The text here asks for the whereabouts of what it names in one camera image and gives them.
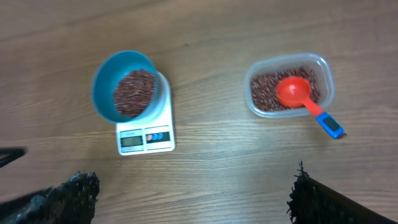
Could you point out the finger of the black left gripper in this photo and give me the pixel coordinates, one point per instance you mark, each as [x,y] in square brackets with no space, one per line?
[9,154]

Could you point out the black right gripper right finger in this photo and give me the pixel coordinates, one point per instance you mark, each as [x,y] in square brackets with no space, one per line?
[311,202]

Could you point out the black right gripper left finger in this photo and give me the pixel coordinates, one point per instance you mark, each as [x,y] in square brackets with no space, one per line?
[71,202]

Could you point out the red measuring scoop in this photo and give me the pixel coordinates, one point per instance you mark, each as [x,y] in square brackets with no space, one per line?
[295,92]

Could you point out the white digital kitchen scale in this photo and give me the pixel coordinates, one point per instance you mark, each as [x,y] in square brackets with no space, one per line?
[153,130]

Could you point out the red beans in bowl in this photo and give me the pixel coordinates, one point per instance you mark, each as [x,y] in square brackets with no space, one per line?
[134,93]

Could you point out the teal plastic bowl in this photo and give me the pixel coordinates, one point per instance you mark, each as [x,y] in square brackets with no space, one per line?
[108,75]

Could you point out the red adzuki beans in container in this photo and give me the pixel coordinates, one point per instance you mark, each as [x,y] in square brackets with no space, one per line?
[263,87]

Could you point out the clear plastic food container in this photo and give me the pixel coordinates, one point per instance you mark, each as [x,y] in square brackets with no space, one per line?
[318,64]

